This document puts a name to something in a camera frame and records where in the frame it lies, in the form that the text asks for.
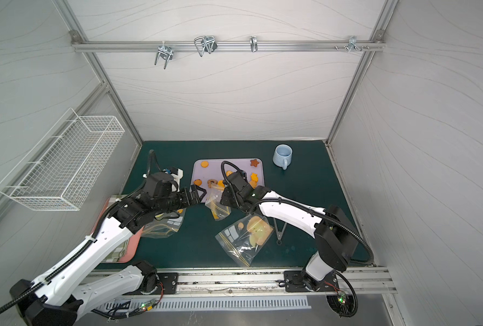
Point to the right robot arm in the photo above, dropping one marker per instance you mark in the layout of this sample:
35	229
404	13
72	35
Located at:
338	243

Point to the yellow fish cookie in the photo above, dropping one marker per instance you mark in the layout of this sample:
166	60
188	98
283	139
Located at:
254	177

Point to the white wire basket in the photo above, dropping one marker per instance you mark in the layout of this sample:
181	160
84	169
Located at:
58	173

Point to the resealable bag centre table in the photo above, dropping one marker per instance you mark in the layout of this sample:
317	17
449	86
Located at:
243	240

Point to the clear resealable bag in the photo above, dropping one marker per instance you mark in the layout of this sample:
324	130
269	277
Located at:
213	202

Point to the resealable bag with duck print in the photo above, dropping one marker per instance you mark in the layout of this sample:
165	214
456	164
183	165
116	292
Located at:
164	225

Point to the pink tray with checked cloth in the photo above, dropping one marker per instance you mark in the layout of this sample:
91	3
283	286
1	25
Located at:
125	251

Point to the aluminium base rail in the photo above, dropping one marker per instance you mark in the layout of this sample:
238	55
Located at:
271	281

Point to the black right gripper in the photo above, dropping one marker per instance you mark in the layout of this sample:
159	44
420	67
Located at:
228	195

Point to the metal hook clamp right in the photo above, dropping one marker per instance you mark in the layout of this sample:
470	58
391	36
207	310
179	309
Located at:
352	46

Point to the metal hook clamp middle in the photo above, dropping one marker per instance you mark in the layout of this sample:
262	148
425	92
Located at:
205	44

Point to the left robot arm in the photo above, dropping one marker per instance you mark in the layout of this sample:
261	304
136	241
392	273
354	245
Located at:
58	296

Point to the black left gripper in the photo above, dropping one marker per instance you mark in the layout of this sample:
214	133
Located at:
193	193

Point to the aluminium cross rail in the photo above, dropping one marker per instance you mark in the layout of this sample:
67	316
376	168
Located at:
223	46

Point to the metal hook clamp small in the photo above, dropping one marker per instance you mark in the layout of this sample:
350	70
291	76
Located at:
253	44

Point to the light blue ceramic mug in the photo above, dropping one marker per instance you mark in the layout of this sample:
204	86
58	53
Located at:
283	156

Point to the metal tongs on table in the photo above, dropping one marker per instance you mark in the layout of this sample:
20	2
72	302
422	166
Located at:
279	231

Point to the metal hook clamp left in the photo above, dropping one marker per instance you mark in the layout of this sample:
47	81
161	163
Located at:
164	54

